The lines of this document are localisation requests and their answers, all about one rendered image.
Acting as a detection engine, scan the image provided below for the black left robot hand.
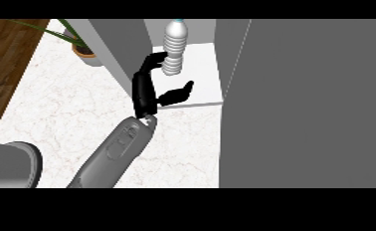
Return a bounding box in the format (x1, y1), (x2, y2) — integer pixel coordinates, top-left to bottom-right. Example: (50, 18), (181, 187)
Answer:
(133, 51), (196, 119)

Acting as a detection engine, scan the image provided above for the grey rounded object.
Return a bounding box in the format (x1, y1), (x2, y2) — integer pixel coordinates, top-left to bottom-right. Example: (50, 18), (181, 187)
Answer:
(0, 140), (44, 189)

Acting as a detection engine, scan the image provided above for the grey cabinet with white shelf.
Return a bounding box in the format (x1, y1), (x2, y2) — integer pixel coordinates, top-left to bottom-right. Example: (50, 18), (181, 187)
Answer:
(65, 18), (225, 111)

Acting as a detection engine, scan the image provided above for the green potted plant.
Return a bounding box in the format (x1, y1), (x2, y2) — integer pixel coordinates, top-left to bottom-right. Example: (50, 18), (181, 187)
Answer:
(9, 18), (105, 68)

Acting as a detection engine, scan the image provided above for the clear ribbed water bottle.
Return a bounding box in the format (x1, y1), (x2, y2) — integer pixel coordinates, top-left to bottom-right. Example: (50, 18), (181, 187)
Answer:
(162, 18), (190, 77)

